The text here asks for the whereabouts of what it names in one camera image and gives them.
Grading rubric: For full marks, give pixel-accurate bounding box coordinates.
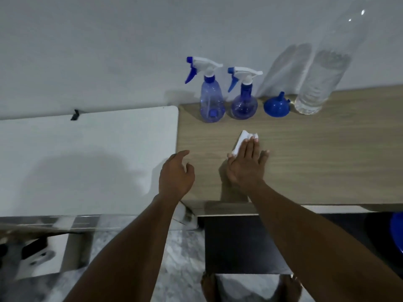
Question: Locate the person's right hand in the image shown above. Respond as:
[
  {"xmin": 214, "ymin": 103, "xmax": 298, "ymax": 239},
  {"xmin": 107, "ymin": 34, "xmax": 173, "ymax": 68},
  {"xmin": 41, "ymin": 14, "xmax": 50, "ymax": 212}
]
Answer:
[{"xmin": 227, "ymin": 137, "xmax": 270, "ymax": 190}]

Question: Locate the person's left hand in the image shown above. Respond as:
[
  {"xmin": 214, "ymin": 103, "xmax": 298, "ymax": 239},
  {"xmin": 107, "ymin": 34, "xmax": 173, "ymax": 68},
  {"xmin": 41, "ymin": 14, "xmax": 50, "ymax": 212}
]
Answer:
[{"xmin": 158, "ymin": 150, "xmax": 195, "ymax": 203}]

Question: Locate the white cloth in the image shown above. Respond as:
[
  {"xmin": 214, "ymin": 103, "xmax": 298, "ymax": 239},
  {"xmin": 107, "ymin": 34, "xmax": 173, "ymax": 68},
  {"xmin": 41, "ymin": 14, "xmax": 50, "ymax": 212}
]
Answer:
[{"xmin": 231, "ymin": 130, "xmax": 259, "ymax": 156}]

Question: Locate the person's left forearm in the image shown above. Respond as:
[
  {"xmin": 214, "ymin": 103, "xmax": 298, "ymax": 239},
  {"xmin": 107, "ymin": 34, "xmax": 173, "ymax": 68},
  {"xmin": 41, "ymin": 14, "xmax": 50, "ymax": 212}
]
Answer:
[{"xmin": 64, "ymin": 194, "xmax": 181, "ymax": 302}]

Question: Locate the person's right forearm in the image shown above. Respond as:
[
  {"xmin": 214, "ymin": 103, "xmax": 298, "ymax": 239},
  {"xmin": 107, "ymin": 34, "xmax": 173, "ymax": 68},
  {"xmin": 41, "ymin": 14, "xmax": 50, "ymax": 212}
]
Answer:
[{"xmin": 247, "ymin": 181, "xmax": 403, "ymax": 302}]

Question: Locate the round blue spray bottle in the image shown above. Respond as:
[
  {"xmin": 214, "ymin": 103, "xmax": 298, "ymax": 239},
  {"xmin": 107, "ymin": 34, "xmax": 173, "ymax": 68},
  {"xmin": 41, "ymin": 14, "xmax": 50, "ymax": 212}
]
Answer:
[{"xmin": 227, "ymin": 66, "xmax": 263, "ymax": 120}]

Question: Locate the blue plastic funnel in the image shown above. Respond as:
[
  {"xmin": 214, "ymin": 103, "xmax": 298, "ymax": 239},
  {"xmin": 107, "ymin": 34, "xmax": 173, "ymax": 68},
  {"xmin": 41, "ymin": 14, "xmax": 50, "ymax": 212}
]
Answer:
[{"xmin": 263, "ymin": 92, "xmax": 291, "ymax": 118}]

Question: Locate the tall blue spray bottle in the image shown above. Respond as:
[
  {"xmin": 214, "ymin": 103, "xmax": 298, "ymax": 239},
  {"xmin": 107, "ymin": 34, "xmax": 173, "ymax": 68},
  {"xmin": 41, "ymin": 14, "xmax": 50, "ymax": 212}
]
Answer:
[{"xmin": 185, "ymin": 56, "xmax": 226, "ymax": 124}]

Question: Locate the black stool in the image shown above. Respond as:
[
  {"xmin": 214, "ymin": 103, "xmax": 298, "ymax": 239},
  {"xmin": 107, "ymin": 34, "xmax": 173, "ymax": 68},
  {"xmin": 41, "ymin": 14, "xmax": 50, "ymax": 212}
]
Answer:
[{"xmin": 199, "ymin": 215, "xmax": 294, "ymax": 276}]

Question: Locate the large clear plastic bottle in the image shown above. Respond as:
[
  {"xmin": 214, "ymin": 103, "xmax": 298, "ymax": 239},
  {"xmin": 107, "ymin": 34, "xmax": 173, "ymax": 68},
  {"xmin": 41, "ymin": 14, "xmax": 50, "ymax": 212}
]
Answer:
[{"xmin": 294, "ymin": 0, "xmax": 375, "ymax": 116}]

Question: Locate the person's left foot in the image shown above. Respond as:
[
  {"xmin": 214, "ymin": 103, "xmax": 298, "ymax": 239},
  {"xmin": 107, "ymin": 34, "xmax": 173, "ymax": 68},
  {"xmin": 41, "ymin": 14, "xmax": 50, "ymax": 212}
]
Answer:
[{"xmin": 201, "ymin": 272, "xmax": 221, "ymax": 302}]

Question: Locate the person's foot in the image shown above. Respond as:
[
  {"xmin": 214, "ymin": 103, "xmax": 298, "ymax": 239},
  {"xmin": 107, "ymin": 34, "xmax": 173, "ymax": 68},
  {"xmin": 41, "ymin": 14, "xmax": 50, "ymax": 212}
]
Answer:
[
  {"xmin": 201, "ymin": 272, "xmax": 221, "ymax": 302},
  {"xmin": 278, "ymin": 274, "xmax": 303, "ymax": 302}
]

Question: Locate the person's right foot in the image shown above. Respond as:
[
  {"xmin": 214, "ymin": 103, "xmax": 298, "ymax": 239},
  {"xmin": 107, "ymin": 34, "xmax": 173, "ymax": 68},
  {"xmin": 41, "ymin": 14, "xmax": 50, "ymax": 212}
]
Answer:
[{"xmin": 278, "ymin": 274, "xmax": 303, "ymax": 302}]

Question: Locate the blue plastic tub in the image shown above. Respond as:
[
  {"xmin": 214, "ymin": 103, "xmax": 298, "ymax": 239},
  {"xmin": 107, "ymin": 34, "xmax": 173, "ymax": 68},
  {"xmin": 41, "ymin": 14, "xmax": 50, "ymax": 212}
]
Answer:
[{"xmin": 389, "ymin": 212, "xmax": 403, "ymax": 254}]

